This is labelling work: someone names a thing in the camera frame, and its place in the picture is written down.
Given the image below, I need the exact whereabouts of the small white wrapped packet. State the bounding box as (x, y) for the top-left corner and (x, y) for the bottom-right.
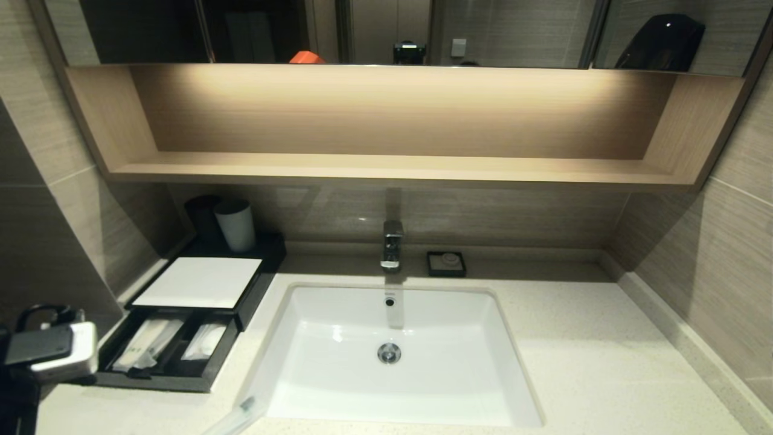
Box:
(181, 323), (228, 362)

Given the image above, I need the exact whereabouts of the white ceramic sink basin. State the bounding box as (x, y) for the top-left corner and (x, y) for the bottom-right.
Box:
(242, 283), (544, 428)

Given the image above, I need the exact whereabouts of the black glossy wall dispenser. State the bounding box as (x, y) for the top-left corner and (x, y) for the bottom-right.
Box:
(614, 14), (706, 73)

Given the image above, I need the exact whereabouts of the chrome sink faucet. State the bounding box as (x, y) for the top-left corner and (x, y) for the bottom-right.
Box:
(380, 220), (404, 271)

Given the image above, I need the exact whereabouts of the black amenity box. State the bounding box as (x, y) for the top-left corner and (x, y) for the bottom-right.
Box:
(124, 233), (287, 332)

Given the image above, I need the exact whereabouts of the small item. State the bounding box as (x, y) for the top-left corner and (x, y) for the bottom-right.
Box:
(202, 396), (258, 435)

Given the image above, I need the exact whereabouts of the wall mirror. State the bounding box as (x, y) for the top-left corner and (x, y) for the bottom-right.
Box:
(45, 0), (773, 78)

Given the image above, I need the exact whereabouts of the black tray with white packets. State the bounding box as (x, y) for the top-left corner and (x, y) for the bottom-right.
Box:
(95, 307), (240, 393)

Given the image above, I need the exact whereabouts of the wooden wall shelf niche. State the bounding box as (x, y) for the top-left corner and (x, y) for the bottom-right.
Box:
(63, 63), (746, 193)

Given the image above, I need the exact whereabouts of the black tumbler cup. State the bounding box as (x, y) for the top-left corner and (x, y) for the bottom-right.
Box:
(184, 195), (224, 243)

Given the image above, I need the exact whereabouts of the black square soap dish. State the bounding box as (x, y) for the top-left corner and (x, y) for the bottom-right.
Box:
(426, 251), (467, 279)

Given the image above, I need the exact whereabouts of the grey plastic cup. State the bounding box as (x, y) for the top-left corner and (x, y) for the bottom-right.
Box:
(214, 199), (257, 253)

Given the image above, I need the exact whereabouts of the white square plate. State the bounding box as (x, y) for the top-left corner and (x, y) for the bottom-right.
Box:
(131, 257), (263, 309)

